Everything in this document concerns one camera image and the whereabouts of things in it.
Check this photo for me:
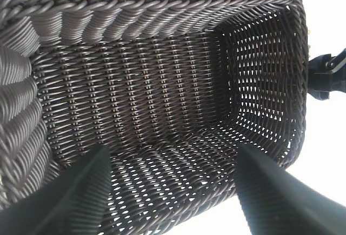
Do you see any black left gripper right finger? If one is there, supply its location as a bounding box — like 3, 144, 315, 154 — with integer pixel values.
233, 142, 346, 235

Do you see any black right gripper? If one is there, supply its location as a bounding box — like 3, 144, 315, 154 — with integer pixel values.
307, 48, 346, 101

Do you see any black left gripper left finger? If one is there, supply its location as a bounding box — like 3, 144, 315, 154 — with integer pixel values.
0, 144, 112, 235

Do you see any dark brown wicker basket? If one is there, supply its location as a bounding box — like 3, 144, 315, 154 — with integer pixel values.
0, 0, 309, 235

